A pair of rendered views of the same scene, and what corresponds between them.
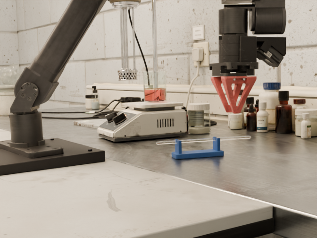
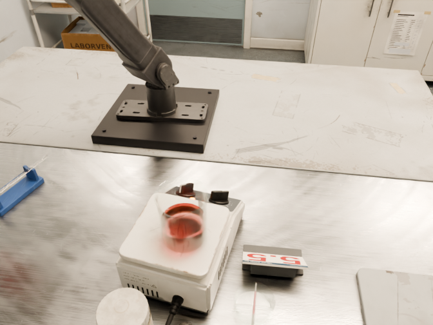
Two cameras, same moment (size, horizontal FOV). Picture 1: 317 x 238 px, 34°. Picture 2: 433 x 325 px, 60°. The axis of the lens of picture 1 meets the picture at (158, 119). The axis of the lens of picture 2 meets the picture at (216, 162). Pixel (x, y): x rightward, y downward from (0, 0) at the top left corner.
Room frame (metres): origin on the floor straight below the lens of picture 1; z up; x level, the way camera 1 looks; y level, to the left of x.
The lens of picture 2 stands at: (1.60, -0.20, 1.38)
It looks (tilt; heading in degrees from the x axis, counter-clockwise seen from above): 40 degrees down; 131
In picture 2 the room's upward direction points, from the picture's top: straight up
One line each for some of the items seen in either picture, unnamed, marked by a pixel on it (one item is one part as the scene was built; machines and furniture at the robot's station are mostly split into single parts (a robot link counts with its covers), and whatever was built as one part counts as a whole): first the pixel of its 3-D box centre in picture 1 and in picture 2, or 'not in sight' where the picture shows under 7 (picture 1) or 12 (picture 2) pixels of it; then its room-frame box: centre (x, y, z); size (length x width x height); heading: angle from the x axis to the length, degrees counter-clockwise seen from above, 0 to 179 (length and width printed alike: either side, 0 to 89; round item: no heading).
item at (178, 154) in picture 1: (197, 147); (14, 188); (1.01, -0.08, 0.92); 0.10 x 0.03 x 0.04; 105
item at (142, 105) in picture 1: (154, 104); (177, 231); (1.34, 0.01, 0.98); 0.12 x 0.12 x 0.01; 24
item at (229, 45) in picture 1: (233, 53); not in sight; (1.03, -0.15, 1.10); 0.10 x 0.07 x 0.07; 15
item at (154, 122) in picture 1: (145, 121); (185, 237); (1.33, 0.03, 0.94); 0.22 x 0.13 x 0.08; 114
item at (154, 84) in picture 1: (155, 87); (182, 220); (1.36, 0.00, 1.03); 0.07 x 0.06 x 0.08; 120
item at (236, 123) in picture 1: (236, 121); not in sight; (1.45, -0.22, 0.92); 0.04 x 0.04 x 0.04
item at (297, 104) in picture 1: (299, 114); not in sight; (1.36, -0.37, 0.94); 0.05 x 0.05 x 0.09
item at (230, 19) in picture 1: (236, 22); not in sight; (1.03, -0.16, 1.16); 0.07 x 0.06 x 0.07; 91
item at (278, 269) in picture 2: not in sight; (273, 256); (1.44, 0.10, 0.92); 0.09 x 0.06 x 0.04; 35
